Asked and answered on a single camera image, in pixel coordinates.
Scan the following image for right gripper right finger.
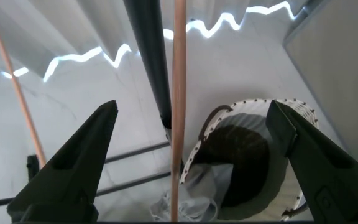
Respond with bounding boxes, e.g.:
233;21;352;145
265;99;358;223

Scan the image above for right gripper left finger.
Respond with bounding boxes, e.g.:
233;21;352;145
6;99;119;223

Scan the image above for pale grey shorts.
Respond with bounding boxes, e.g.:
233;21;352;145
150;163;234;222

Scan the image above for white laundry basket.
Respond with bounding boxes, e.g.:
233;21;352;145
178;98;319;222

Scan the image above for black clothes rack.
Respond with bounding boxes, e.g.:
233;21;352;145
0;0;173;210

